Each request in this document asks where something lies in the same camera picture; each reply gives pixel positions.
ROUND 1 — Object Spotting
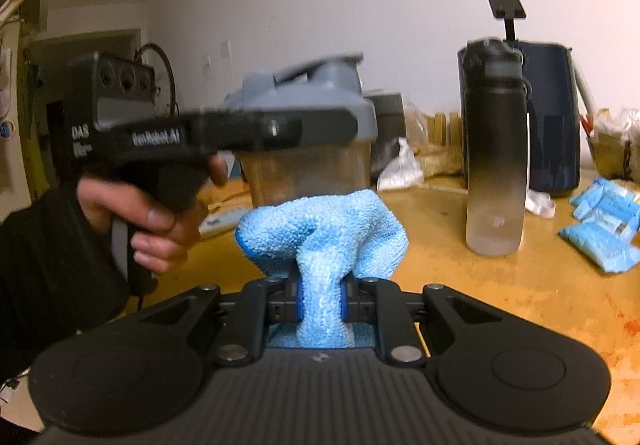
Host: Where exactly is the black gradient water bottle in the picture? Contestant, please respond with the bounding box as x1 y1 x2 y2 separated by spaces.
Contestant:
459 37 531 257

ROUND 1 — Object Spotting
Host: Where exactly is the blue microfiber cloth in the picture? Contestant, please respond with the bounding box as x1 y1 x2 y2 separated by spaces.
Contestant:
234 188 410 350

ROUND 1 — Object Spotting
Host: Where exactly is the black phone stand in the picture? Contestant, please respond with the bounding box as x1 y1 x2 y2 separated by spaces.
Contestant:
485 0 528 42

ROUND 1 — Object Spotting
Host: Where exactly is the person's left hand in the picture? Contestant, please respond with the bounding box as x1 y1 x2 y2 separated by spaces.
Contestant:
75 152 230 276

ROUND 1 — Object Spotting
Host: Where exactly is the grey rice cooker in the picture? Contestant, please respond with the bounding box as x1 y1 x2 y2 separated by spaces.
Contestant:
362 91 407 176

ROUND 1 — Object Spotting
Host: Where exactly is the person's left forearm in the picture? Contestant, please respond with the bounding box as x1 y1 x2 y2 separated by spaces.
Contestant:
0 184 132 377

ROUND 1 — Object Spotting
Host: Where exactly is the white strap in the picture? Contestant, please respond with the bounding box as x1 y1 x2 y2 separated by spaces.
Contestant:
524 189 556 218

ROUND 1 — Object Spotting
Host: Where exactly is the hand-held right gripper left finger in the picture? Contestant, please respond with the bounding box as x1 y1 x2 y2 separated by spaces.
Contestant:
136 276 302 367

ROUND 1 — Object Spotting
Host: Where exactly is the bicycle wheel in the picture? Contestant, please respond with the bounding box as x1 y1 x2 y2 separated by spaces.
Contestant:
134 42 179 118

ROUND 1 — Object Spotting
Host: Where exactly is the clear bag of food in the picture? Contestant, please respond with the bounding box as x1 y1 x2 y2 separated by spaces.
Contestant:
584 107 640 179

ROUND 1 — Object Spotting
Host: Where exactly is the white tube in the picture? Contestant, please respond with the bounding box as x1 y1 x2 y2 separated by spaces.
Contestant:
572 57 599 118

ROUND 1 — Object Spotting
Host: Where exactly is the grey lid shaker bottle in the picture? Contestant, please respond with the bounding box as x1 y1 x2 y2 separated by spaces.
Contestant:
224 53 379 208

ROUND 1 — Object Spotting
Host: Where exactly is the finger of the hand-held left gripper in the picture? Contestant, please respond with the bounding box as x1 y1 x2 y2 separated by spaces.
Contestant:
257 109 360 148

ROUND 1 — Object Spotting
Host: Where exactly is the blue wipe packet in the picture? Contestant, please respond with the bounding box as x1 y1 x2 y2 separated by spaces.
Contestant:
558 219 640 274
569 177 640 242

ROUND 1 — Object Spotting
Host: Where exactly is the brown paper bag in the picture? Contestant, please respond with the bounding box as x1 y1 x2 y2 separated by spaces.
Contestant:
414 144 464 176

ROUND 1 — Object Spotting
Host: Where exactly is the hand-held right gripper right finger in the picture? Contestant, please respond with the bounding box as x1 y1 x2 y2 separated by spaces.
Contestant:
340 276 504 367

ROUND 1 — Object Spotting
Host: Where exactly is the dark blue air fryer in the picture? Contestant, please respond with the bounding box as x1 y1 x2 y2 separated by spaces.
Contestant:
457 39 584 198

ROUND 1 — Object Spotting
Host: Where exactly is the white plastic bag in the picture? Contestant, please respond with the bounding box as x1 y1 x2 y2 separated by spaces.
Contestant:
377 137 425 191

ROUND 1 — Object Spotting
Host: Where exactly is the small brown carton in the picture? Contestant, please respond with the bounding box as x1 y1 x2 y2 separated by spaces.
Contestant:
587 115 632 178

